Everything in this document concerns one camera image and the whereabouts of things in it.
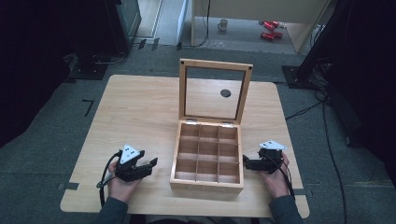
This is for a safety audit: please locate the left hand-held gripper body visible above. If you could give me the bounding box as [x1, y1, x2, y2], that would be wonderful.
[114, 143, 154, 183]

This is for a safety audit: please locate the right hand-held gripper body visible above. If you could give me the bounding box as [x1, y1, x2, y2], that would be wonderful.
[250, 139, 288, 175]

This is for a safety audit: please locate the hand-held gripper black cable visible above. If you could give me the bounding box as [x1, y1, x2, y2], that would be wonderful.
[266, 153, 297, 201]
[96, 150, 123, 208]

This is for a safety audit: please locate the person's right hand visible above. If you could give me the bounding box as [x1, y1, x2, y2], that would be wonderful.
[257, 151, 291, 200]

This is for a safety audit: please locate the wooden compartment box with lid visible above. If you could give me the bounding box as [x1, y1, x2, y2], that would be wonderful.
[169, 58, 254, 195]

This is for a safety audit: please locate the person's left hand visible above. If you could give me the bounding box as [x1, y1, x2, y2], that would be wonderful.
[106, 161, 143, 205]

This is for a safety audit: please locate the black hanging cable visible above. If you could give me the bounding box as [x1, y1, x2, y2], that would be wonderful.
[181, 0, 212, 49]

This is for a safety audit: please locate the black stand base plate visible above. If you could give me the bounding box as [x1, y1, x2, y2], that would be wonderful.
[67, 54, 110, 81]

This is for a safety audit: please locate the black floor cable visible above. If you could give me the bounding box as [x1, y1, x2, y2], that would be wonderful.
[285, 55, 349, 224]

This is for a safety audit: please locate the white panel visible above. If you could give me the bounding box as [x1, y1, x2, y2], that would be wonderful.
[176, 0, 191, 45]

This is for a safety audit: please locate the right hand-held gripper black cable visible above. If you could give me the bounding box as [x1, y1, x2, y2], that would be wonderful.
[266, 153, 297, 201]

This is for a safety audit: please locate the left hand-held gripper black cable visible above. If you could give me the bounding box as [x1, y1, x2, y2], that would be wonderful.
[96, 150, 123, 208]

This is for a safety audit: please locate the grey tape strip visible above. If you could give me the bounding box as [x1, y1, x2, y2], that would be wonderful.
[57, 182, 80, 191]

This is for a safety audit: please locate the dark cabinet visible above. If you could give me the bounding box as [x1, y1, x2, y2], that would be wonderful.
[104, 0, 143, 56]

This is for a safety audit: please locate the black metal stand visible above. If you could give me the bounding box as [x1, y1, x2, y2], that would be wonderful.
[281, 0, 356, 91]

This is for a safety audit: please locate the red can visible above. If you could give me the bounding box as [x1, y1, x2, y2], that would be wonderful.
[261, 20, 280, 32]

